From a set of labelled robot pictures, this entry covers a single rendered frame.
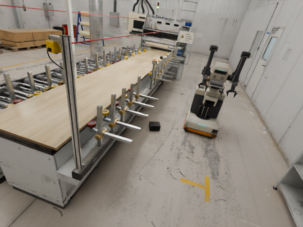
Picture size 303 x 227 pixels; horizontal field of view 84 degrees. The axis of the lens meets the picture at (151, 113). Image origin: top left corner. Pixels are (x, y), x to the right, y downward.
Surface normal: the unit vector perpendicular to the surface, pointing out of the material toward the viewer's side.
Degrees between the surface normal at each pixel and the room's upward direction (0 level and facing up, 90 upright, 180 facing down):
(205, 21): 90
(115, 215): 0
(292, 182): 90
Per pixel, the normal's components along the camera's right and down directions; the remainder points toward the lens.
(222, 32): -0.28, 0.44
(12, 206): 0.14, -0.86
